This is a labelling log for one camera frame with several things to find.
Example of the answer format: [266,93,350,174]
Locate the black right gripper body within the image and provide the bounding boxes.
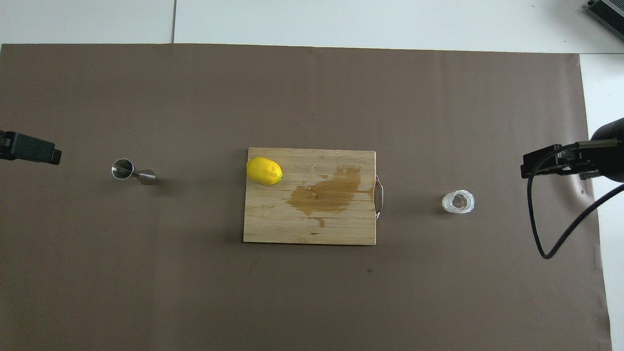
[587,117,624,184]

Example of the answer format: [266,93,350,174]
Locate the steel double jigger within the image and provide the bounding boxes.
[111,158,157,186]

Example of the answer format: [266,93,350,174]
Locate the clear glass cup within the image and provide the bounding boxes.
[442,190,475,214]

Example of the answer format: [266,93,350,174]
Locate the grey ribbed metal device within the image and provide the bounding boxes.
[585,0,624,40]

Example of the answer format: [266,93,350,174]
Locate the brown table mat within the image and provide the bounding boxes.
[0,43,614,351]

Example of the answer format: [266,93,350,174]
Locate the yellow lemon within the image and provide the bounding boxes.
[246,156,284,186]

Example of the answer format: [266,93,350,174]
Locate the wooden cutting board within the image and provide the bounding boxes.
[243,147,384,246]

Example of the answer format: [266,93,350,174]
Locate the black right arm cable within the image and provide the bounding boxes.
[527,145,624,260]

